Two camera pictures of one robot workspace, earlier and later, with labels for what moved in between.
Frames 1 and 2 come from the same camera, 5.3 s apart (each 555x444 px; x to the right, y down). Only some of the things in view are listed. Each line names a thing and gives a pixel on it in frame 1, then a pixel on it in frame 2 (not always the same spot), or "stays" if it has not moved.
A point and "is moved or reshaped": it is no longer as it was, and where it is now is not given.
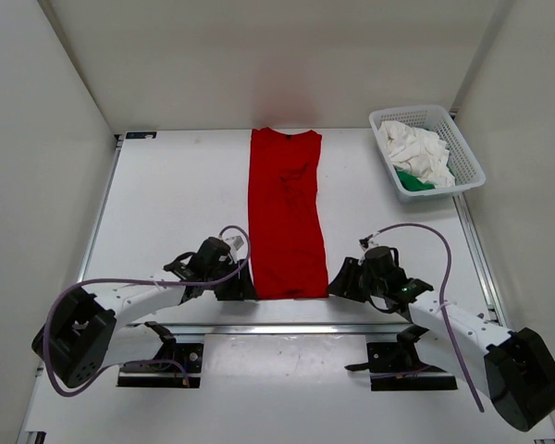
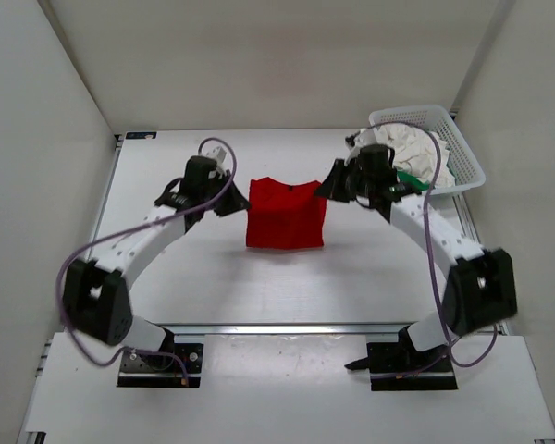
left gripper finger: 228,290 -> 225,206
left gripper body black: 227,268 -> 216,184
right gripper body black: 378,286 -> 359,184
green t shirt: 410,182 stays
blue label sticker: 141,135 stays
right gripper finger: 345,287 -> 334,191
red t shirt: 287,247 is moved or reshaped
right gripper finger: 351,272 -> 339,173
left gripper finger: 244,289 -> 235,200
